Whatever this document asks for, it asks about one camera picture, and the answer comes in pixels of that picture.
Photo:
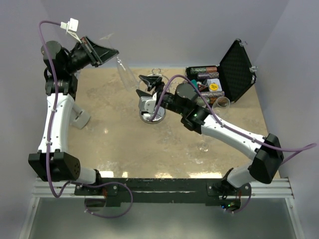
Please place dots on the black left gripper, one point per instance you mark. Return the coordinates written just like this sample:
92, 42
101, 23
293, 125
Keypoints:
100, 54

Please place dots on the white card deck yellow sticker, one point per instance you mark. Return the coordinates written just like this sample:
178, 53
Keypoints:
214, 85

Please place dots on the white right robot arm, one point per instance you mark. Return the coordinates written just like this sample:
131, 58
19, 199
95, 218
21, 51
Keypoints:
263, 151

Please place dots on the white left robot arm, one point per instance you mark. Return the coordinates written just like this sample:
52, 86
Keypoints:
52, 162

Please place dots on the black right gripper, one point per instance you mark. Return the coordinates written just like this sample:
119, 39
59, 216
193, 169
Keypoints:
152, 82

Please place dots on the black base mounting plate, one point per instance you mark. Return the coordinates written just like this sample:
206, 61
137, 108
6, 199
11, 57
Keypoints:
211, 192

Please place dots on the white plastic stand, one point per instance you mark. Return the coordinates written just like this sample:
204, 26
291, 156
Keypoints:
79, 117

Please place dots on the chrome wine glass rack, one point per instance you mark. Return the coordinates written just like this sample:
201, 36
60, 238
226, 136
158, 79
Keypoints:
161, 112

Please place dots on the black poker chip case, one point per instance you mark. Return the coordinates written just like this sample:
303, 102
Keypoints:
235, 72

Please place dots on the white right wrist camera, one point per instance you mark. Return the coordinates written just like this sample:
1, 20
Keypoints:
147, 109

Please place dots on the clear wine glass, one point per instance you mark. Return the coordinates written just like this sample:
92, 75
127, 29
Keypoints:
221, 106
203, 145
126, 75

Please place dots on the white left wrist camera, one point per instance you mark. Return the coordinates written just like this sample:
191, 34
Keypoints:
70, 26

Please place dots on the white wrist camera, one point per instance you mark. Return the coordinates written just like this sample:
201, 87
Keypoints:
70, 26
147, 109

